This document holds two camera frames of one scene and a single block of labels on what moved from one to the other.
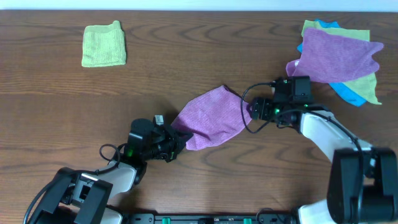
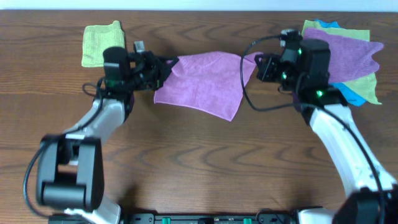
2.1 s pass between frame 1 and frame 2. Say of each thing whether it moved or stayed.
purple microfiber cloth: moved
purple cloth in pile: stayed
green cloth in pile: stayed
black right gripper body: moved
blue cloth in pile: stayed
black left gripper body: moved
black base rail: stayed
